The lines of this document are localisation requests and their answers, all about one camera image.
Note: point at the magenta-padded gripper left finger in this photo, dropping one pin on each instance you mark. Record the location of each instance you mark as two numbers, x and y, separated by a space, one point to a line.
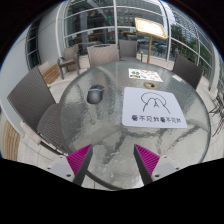
79 160

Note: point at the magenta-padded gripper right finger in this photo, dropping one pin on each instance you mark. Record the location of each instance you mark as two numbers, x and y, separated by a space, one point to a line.
147 159

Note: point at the black computer mouse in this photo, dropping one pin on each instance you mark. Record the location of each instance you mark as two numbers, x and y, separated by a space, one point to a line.
95 94

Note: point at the white mouse pad with drawing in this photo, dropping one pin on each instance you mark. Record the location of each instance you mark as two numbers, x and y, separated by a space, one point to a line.
153 108

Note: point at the wooden slat bench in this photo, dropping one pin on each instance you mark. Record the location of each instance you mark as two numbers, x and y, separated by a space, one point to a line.
50 74
11 141

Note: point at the brown tape roll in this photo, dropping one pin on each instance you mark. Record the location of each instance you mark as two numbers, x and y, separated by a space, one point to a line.
145 85

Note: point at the large grey wicker chair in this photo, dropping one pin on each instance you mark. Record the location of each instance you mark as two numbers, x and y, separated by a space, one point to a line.
31 96

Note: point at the black metal outdoor furniture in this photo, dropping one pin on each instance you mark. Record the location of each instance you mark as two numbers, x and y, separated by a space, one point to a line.
218 113

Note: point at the white sheet with food pictures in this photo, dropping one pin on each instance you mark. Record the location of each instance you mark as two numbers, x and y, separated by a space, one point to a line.
145 74

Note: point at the dark grey wicker chair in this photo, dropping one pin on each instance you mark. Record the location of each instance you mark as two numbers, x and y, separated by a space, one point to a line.
187 70

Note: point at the grey wicker armchair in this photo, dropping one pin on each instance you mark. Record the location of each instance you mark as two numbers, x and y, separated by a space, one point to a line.
70 53
128 48

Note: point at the wooden menu stand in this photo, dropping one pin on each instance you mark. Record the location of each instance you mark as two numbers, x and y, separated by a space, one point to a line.
150 28

